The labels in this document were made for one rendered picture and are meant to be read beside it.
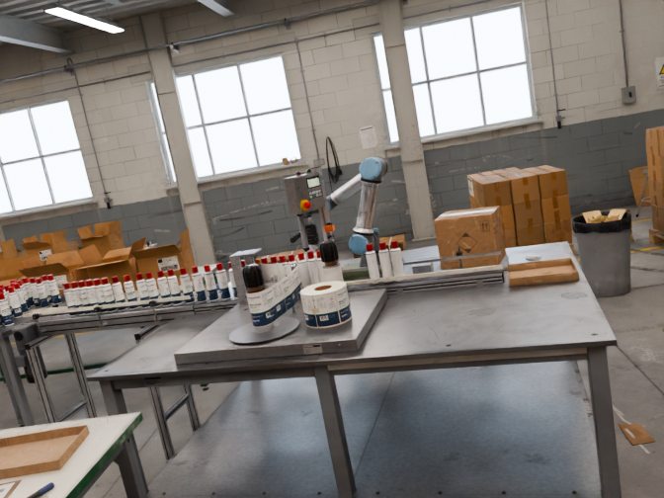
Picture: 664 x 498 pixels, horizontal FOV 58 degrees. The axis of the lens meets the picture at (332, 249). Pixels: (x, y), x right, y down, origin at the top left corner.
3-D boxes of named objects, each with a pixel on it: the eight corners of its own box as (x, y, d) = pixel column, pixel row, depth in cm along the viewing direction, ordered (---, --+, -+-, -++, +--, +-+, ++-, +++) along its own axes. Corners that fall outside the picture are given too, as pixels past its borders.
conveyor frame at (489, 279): (194, 314, 330) (192, 305, 330) (203, 307, 341) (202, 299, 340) (504, 283, 282) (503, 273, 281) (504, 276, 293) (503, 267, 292)
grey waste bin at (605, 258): (589, 301, 475) (581, 225, 464) (573, 288, 517) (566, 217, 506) (645, 293, 469) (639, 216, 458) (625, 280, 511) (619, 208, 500)
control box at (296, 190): (290, 214, 313) (283, 178, 310) (314, 207, 323) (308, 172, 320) (301, 214, 305) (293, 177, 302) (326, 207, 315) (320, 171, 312)
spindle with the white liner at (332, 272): (326, 306, 279) (314, 244, 274) (331, 300, 288) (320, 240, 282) (345, 304, 277) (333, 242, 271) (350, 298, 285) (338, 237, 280)
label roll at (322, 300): (339, 328, 246) (333, 293, 243) (297, 328, 255) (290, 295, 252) (359, 311, 263) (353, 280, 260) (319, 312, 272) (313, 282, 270)
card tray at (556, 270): (509, 287, 275) (508, 279, 274) (508, 272, 299) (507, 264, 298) (579, 280, 266) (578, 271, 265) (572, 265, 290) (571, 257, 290)
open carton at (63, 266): (25, 313, 444) (11, 264, 437) (56, 296, 488) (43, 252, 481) (74, 304, 441) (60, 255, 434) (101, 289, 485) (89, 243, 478)
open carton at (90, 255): (80, 303, 442) (67, 255, 435) (112, 285, 494) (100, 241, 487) (137, 293, 437) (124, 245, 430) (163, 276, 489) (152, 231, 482)
